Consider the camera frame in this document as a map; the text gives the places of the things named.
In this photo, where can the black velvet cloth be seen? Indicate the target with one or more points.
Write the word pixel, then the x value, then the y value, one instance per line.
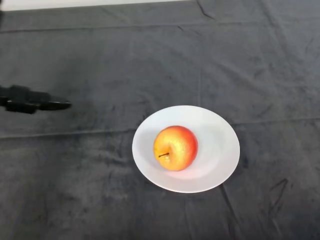
pixel 175 62

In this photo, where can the white round plate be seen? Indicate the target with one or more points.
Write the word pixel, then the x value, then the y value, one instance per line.
pixel 215 160

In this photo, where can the red yellow apple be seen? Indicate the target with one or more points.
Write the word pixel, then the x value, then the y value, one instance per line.
pixel 177 150

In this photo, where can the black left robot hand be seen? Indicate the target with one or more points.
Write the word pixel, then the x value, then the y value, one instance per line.
pixel 27 100

